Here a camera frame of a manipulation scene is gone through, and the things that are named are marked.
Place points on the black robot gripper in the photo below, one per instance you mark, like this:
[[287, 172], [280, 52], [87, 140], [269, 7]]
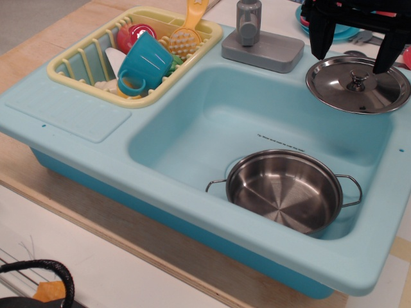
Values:
[[390, 17]]

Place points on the white plastic plate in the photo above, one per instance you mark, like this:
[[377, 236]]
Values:
[[116, 58]]

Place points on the yellow dish rack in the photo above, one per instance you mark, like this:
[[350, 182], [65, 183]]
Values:
[[85, 63]]

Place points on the light blue toy sink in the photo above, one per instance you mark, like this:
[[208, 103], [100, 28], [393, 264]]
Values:
[[160, 160]]

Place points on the red plastic plate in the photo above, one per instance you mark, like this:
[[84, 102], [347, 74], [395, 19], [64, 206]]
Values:
[[405, 59]]

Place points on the red plastic cup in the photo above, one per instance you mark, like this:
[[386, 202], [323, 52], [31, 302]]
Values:
[[129, 34]]

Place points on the stainless steel pot lid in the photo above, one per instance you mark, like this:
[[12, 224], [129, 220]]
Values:
[[347, 83]]

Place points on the teal plastic plate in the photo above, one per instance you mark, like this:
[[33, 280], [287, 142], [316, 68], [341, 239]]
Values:
[[341, 32]]

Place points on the teal plastic cup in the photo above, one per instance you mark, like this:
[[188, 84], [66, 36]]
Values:
[[144, 66]]

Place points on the green plastic toy piece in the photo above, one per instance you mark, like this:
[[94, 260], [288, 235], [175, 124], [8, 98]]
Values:
[[176, 63]]

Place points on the orange tape piece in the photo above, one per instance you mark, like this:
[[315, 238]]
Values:
[[50, 291]]

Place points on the grey toy faucet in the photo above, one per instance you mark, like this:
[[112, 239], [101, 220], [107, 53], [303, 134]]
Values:
[[250, 45]]

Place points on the grey plastic fork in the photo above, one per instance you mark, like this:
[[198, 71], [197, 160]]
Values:
[[366, 37]]

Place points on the yellow dish brush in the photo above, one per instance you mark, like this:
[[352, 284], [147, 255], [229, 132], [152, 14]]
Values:
[[184, 40]]

